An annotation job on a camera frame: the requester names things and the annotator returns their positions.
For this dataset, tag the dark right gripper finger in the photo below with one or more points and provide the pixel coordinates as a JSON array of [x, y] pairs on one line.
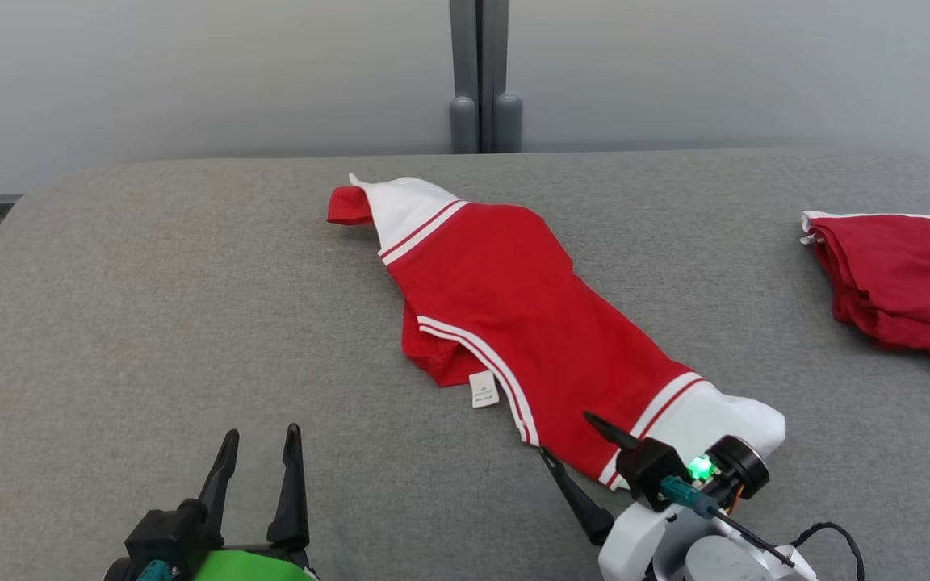
[[582, 508], [614, 432]]

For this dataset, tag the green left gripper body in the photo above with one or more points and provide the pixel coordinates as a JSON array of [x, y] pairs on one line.
[[255, 569]]

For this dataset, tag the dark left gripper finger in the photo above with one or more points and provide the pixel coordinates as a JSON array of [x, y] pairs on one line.
[[291, 500], [219, 484]]

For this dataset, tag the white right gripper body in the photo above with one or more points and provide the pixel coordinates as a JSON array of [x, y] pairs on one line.
[[634, 549]]

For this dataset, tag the red white-sleeved jersey shirt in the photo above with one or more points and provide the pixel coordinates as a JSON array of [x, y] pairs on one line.
[[529, 323]]

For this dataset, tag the red white-striped Bulls shorts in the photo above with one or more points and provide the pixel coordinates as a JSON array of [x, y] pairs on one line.
[[901, 282]]

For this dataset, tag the grey fabric sofa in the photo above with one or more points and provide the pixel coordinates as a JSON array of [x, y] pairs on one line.
[[150, 339]]

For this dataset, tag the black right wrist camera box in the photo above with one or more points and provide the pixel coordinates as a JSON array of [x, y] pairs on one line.
[[651, 472]]

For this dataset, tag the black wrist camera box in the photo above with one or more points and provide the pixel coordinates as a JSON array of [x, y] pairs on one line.
[[651, 472], [162, 537]]

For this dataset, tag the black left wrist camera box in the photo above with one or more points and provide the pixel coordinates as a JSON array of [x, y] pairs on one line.
[[162, 537]]

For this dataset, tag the grey wall rail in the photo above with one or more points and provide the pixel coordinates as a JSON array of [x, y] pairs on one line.
[[485, 73]]

